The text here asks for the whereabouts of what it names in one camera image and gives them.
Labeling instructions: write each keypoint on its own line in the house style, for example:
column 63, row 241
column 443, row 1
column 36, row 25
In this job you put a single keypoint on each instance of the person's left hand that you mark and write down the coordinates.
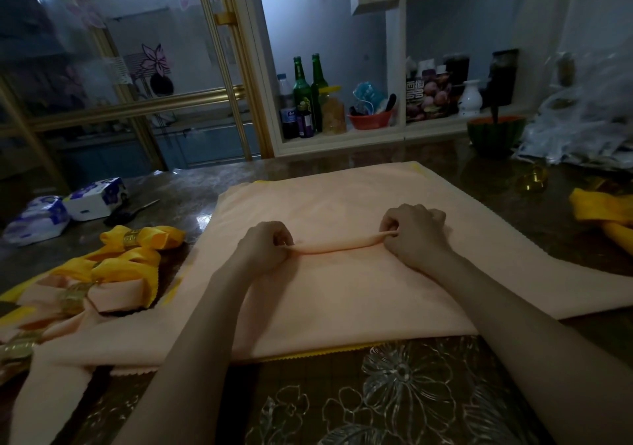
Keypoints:
column 259, row 252

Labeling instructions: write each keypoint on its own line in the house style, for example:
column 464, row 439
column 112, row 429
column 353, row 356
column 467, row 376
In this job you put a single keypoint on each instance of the person's right hand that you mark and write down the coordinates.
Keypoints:
column 420, row 237

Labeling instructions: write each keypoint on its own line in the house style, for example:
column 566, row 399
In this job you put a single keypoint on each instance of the person's right fingers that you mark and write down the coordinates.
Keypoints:
column 398, row 219

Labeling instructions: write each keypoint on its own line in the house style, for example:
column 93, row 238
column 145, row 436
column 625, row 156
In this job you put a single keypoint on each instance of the person's left fingers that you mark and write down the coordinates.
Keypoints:
column 281, row 238

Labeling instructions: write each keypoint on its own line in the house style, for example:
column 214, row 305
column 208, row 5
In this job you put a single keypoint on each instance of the large peach cloth napkin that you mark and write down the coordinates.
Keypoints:
column 336, row 291

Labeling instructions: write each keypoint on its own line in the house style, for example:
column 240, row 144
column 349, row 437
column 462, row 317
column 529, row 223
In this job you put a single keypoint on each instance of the person's left forearm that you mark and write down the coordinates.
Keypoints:
column 198, row 360

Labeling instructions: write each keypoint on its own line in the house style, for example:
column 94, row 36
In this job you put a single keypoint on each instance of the person's right forearm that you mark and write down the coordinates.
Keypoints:
column 534, row 355

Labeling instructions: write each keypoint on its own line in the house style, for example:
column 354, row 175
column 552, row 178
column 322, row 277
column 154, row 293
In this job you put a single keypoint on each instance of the red plastic bowl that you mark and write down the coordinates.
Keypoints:
column 371, row 121

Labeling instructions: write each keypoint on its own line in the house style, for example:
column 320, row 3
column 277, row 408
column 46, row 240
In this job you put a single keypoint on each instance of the small dark bottle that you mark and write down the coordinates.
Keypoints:
column 305, row 123

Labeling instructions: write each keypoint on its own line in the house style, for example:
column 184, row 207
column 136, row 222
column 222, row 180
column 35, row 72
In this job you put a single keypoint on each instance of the clear plastic bottle blue label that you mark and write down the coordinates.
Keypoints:
column 287, row 113

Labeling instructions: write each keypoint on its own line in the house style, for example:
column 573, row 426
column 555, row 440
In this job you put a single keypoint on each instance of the fruit print box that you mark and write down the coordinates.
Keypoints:
column 428, row 98

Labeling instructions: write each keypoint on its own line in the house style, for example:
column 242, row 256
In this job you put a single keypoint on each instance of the yellow-lid plastic jar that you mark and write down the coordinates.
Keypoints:
column 333, row 113

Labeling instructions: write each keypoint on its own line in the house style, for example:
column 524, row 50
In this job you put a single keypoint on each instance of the yellow folded bow napkin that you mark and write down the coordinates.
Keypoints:
column 156, row 237
column 123, row 269

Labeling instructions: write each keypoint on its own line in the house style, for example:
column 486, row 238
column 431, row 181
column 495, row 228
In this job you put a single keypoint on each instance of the watermelon pattern bowl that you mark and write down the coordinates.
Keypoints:
column 494, row 138

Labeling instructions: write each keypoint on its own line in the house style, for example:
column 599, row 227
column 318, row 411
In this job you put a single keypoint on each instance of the blue plastic item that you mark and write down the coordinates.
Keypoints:
column 368, row 96

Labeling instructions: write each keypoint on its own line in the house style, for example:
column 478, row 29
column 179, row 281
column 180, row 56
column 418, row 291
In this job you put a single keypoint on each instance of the white ceramic vase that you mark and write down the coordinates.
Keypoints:
column 470, row 101

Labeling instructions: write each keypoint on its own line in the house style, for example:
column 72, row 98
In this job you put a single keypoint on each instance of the green glass bottle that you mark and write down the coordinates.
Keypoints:
column 300, row 88
column 318, row 76

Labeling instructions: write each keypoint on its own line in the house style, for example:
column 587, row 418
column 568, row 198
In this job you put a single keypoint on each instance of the black scissors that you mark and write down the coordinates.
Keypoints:
column 123, row 215

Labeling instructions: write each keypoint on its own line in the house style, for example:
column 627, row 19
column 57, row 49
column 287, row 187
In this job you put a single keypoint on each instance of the dark glass jar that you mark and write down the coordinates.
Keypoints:
column 457, row 71

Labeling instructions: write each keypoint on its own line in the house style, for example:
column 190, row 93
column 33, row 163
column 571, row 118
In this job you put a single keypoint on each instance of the tall dark container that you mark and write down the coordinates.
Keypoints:
column 503, row 79

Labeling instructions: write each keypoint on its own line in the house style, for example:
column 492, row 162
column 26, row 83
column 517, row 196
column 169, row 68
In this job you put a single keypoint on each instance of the peach folded bow napkin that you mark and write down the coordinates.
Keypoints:
column 111, row 297
column 44, row 400

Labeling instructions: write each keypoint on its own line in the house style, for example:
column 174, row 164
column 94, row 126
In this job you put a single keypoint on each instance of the white shelf unit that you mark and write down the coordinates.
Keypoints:
column 395, row 39

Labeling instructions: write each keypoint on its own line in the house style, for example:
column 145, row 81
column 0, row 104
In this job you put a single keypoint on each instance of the white blue tissue packet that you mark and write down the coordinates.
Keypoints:
column 37, row 219
column 96, row 198

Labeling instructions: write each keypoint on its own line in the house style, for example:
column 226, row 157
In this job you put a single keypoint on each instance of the yellow crumpled napkin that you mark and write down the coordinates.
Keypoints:
column 606, row 212

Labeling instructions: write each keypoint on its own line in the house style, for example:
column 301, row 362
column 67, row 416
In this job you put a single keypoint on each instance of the pile of clear plastic bags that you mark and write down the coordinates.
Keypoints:
column 583, row 118

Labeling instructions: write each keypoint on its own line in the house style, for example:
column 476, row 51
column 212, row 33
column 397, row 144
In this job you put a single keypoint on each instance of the gold frame glass door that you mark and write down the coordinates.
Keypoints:
column 148, row 108

